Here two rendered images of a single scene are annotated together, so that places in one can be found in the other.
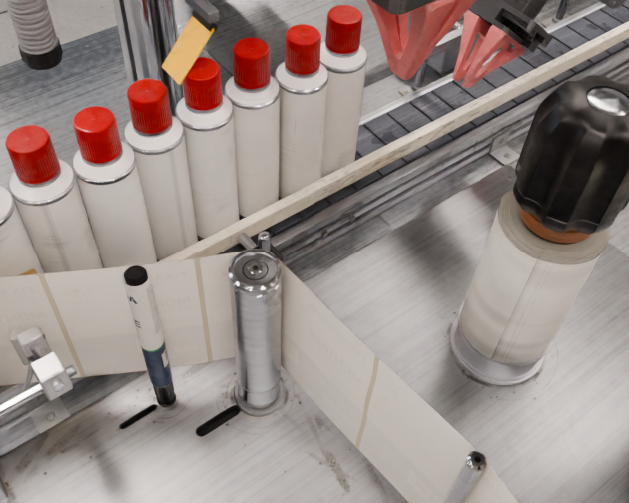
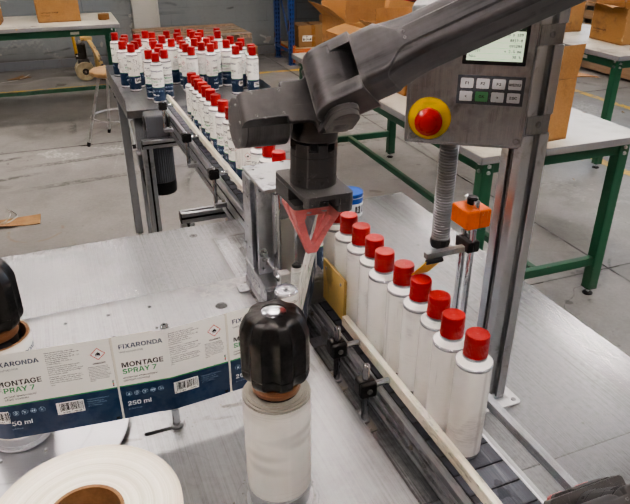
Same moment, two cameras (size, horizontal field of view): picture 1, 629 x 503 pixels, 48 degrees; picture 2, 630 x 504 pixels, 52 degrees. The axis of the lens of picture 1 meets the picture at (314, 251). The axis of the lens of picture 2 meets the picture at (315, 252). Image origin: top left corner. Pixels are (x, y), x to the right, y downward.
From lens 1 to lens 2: 0.98 m
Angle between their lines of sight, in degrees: 79
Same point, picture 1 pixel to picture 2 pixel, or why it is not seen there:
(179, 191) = (388, 321)
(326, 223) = (412, 441)
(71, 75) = (588, 356)
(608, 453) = not seen: outside the picture
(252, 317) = not seen: hidden behind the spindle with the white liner
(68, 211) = (362, 274)
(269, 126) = (421, 340)
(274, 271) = (282, 294)
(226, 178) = (403, 343)
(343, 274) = (359, 433)
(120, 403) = not seen: hidden behind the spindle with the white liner
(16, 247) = (351, 269)
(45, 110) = (546, 345)
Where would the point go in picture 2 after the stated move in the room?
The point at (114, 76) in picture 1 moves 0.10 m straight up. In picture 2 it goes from (592, 375) to (603, 330)
